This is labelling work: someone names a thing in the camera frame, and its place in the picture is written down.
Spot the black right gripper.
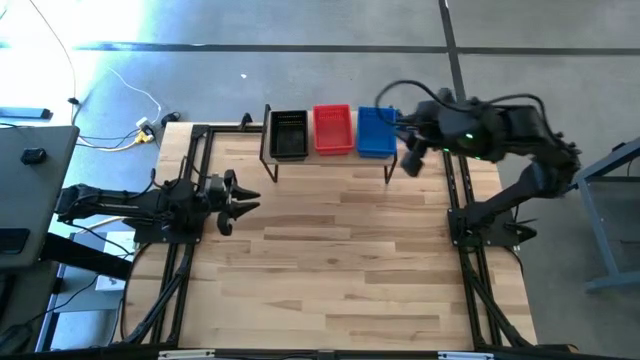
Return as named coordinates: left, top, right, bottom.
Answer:
left=395, top=98, right=451, bottom=177

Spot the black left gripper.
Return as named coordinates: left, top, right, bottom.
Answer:
left=197, top=169, right=262, bottom=237

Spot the wooden shelf with black legs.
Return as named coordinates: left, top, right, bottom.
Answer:
left=258, top=103, right=400, bottom=185

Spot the white label plate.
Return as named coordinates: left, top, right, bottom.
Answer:
left=438, top=351, right=494, bottom=360
left=158, top=349, right=216, bottom=359

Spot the black desk leg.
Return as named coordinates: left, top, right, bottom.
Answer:
left=39, top=232, right=134, bottom=281

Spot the grey desk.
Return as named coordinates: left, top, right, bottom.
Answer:
left=0, top=124, right=81, bottom=274

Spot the grey-blue metal cart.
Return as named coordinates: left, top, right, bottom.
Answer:
left=574, top=137, right=640, bottom=294

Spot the small black device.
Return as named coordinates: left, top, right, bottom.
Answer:
left=20, top=147, right=47, bottom=165

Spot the black flat device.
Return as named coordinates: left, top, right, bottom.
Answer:
left=0, top=228, right=31, bottom=256

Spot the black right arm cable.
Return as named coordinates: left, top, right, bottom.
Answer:
left=374, top=79, right=549, bottom=126

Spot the black metal rail frame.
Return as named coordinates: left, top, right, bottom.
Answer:
left=119, top=123, right=266, bottom=347
left=442, top=149, right=539, bottom=350

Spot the white floor cable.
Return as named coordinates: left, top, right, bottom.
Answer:
left=107, top=67, right=164, bottom=126

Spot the black front frame beam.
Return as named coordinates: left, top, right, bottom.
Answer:
left=0, top=344, right=640, bottom=360

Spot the thin floor cable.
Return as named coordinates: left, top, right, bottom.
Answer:
left=28, top=0, right=80, bottom=126

